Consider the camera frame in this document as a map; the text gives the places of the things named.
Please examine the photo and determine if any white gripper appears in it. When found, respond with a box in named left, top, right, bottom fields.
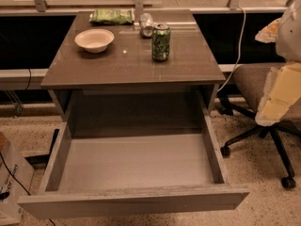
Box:
left=255, top=0, right=301, bottom=126

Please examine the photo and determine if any green soda can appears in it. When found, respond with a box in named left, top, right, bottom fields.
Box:
left=151, top=24, right=171, bottom=61

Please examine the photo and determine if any silver can lying down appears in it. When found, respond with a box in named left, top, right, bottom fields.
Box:
left=139, top=13, right=154, bottom=38

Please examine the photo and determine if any open grey top drawer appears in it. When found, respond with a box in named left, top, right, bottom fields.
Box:
left=17, top=110, right=250, bottom=220

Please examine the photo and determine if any grey office chair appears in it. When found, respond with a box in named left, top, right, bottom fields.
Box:
left=218, top=63, right=301, bottom=189

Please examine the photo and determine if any grey cabinet table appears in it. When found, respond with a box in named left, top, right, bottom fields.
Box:
left=41, top=10, right=224, bottom=138

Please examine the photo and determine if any green chip bag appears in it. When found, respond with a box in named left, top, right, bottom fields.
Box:
left=89, top=8, right=135, bottom=25

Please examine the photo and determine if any white bowl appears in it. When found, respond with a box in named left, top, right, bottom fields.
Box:
left=74, top=29, right=115, bottom=54

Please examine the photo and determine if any cardboard box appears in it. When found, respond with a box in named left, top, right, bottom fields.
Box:
left=0, top=133, right=34, bottom=226

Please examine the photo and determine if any white cable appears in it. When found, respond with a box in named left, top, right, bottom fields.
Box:
left=216, top=6, right=247, bottom=93

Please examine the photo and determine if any black cable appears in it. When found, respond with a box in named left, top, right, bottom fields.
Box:
left=0, top=153, right=56, bottom=226

